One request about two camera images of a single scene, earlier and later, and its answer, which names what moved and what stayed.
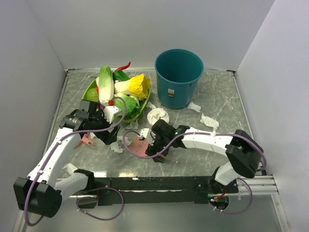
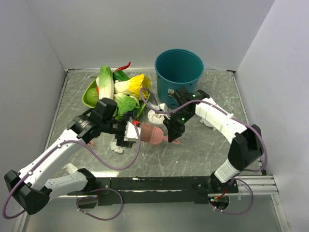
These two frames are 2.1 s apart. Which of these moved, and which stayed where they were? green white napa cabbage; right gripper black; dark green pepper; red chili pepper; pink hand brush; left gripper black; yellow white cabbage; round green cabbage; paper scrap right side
Moved: right gripper black; pink hand brush; left gripper black
Stayed: yellow white cabbage; dark green pepper; round green cabbage; red chili pepper; green white napa cabbage; paper scrap right side
